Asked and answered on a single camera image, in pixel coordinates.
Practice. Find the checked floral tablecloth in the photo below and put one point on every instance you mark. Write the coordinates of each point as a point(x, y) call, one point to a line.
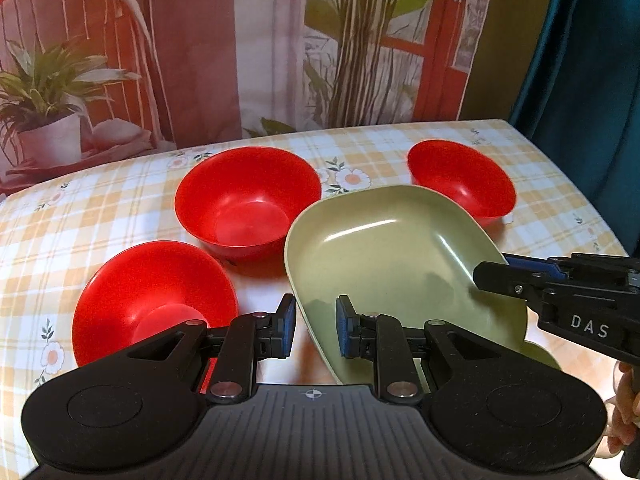
point(100, 200)

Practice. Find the green square plate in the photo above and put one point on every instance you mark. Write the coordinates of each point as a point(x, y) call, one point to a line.
point(390, 255)

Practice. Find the red plastic bowl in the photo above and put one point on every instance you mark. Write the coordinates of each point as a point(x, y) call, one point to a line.
point(460, 180)
point(150, 290)
point(245, 200)

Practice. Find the person's right hand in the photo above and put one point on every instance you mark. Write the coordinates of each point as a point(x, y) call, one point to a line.
point(621, 420)

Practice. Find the printed backdrop cloth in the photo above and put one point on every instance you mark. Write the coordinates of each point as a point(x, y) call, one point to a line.
point(225, 50)

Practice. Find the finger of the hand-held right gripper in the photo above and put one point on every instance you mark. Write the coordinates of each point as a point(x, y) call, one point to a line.
point(505, 282)
point(542, 266)

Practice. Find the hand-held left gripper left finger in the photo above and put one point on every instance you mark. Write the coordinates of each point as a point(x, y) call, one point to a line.
point(287, 329)

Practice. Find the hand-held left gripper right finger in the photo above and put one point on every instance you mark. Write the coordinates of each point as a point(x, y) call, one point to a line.
point(344, 332)

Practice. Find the olive green cloth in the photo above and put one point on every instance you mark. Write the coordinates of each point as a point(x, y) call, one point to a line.
point(510, 35)

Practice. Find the teal curtain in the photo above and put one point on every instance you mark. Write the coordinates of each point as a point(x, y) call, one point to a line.
point(590, 85)

